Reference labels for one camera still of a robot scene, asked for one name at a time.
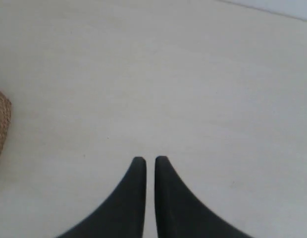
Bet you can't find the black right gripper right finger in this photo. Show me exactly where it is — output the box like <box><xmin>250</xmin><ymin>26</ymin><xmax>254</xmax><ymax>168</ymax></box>
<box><xmin>154</xmin><ymin>156</ymin><xmax>249</xmax><ymax>238</ymax></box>

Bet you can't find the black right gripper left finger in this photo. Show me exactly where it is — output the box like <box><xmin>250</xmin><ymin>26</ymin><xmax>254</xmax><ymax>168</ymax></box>
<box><xmin>60</xmin><ymin>157</ymin><xmax>147</xmax><ymax>238</ymax></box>

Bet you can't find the woven wicker trash basket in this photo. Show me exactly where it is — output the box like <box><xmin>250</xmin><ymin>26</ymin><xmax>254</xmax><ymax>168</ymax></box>
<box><xmin>0</xmin><ymin>91</ymin><xmax>12</xmax><ymax>155</ymax></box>

